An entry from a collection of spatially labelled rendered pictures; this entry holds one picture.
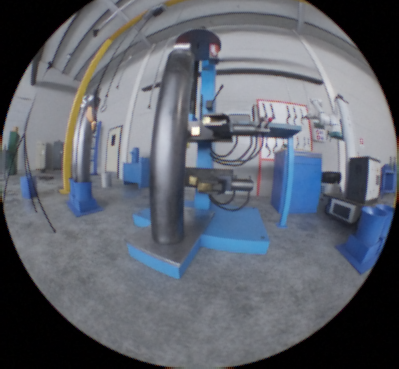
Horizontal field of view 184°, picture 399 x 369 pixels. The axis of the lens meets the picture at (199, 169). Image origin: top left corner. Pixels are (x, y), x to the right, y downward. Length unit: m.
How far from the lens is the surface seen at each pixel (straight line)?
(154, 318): 0.67
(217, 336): 0.64
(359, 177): 1.88
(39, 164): 10.45
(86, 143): 1.73
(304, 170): 2.02
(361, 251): 1.29
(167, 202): 0.66
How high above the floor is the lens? 0.62
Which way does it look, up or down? 1 degrees down
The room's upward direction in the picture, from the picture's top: 3 degrees clockwise
